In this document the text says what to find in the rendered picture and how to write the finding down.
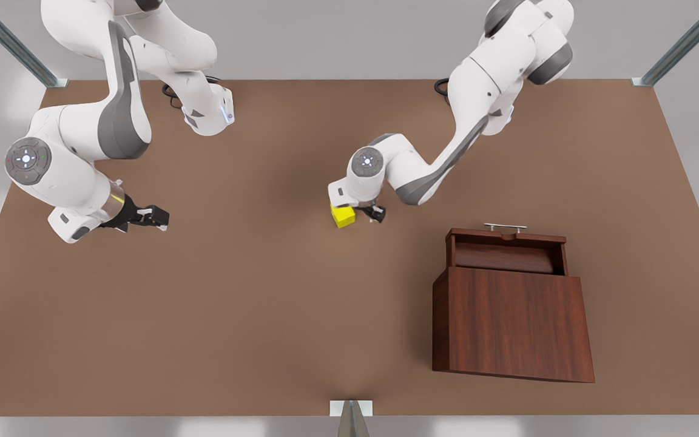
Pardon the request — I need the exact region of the yellow square block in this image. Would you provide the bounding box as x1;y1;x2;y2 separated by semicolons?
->
331;204;357;229

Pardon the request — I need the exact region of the dark wooden cabinet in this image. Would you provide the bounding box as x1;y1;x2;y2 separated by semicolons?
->
432;266;596;384

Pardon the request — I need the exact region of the wooden drawer with silver handle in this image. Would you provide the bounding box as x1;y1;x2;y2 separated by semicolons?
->
445;223;568;277

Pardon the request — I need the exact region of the silver frame post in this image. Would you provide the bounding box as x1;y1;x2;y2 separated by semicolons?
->
0;0;69;89
630;0;699;87
329;400;374;437

